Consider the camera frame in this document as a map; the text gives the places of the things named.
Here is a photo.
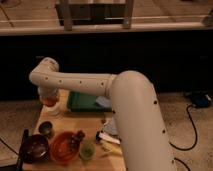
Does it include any grey cloth pouch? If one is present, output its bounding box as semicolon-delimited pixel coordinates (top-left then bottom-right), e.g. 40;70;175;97
103;118;118;135

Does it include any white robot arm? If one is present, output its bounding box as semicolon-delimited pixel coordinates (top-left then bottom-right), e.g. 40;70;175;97
29;57;177;171

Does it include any green plastic tray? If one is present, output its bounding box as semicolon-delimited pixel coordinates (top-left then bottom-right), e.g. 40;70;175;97
67;92;111;112

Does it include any small green cup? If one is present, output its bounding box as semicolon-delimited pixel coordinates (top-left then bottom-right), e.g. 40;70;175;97
79;141;95;160

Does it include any dark brown bowl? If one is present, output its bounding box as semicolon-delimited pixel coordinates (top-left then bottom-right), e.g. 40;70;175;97
21;134;49;164

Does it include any blue grey sponge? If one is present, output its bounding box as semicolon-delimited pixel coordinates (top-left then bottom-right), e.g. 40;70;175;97
96;96;111;108

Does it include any black floor cable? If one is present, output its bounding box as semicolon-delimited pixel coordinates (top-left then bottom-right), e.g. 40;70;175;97
169;90;213;171

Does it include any wooden chair frame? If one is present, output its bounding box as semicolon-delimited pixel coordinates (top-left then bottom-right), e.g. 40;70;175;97
54;0;134;32

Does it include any black spoon handle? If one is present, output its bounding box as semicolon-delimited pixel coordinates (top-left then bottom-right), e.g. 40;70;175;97
15;129;29;171

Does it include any red orange apple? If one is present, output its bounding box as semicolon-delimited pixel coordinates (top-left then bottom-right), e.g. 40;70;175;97
42;98;57;107

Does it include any orange plastic bowl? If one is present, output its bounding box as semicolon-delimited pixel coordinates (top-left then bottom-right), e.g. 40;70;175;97
50;131;80;165

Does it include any yellow banana toy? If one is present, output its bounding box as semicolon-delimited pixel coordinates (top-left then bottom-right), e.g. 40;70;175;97
101;142;122;155

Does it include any small metal cup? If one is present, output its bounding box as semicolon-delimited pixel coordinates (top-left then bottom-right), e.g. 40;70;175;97
38;121;53;137

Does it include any dark brown toy piece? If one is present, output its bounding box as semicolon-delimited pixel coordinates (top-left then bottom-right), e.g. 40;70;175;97
69;131;85;149

